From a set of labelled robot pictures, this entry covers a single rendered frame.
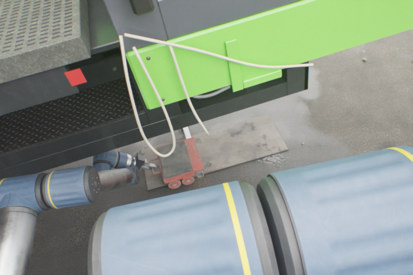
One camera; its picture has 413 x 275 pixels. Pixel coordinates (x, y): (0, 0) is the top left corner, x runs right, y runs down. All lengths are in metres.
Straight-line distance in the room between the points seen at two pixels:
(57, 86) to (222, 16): 0.48
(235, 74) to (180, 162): 1.45
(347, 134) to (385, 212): 2.35
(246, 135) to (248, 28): 1.76
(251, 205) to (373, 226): 0.11
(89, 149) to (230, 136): 1.15
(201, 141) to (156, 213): 2.30
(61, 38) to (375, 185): 0.82
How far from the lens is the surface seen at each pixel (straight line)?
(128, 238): 0.37
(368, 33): 1.17
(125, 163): 2.33
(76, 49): 1.01
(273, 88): 1.86
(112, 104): 1.84
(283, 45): 1.04
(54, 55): 1.02
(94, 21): 1.19
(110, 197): 2.57
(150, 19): 0.90
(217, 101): 1.81
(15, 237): 1.49
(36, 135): 1.89
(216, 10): 0.92
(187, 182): 2.42
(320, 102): 2.94
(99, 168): 2.24
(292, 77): 1.87
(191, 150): 2.46
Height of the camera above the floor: 1.95
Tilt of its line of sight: 47 degrees down
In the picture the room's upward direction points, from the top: 11 degrees counter-clockwise
